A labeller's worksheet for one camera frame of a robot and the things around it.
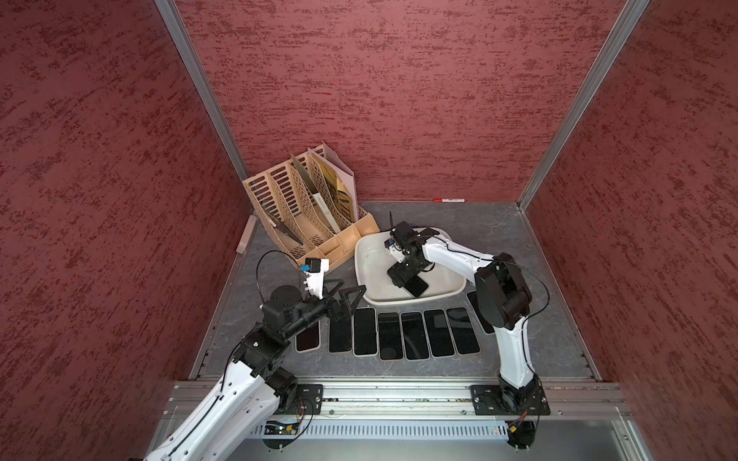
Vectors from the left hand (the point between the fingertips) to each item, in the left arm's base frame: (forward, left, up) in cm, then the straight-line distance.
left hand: (353, 291), depth 71 cm
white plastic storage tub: (+24, -4, -22) cm, 33 cm away
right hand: (+16, -16, -20) cm, 30 cm away
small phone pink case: (-2, -32, -22) cm, 39 cm away
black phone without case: (+12, -19, -21) cm, 31 cm away
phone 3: (-4, -10, -22) cm, 25 cm away
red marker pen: (+55, -37, -22) cm, 70 cm away
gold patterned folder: (+35, +6, +2) cm, 35 cm away
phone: (-6, +14, -19) cm, 24 cm away
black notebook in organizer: (+38, +32, -20) cm, 53 cm away
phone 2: (-4, +5, -22) cm, 23 cm away
